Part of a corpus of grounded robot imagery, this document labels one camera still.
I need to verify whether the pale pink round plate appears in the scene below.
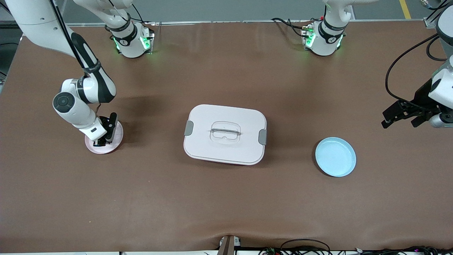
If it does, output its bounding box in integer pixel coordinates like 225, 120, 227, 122
85, 120, 124, 154

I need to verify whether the light blue round plate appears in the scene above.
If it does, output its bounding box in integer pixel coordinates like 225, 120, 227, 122
315, 137, 356, 177

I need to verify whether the white lidded storage box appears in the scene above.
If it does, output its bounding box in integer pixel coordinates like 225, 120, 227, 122
183, 104, 267, 166

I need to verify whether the brown table mat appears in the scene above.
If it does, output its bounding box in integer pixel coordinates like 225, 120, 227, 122
0, 19, 453, 254

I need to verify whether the aluminium frame profile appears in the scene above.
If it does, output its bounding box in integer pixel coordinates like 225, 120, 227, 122
424, 0, 453, 29

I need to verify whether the black cable bundle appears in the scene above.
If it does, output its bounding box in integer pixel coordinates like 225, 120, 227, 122
354, 245, 453, 255

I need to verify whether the black left arm base cable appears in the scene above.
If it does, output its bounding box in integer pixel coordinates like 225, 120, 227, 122
272, 18, 308, 38

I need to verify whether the black looped cable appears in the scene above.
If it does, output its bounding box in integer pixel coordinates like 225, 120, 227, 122
280, 239, 331, 255

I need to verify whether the brown post with white block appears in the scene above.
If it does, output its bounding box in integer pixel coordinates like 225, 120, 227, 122
218, 236, 241, 255

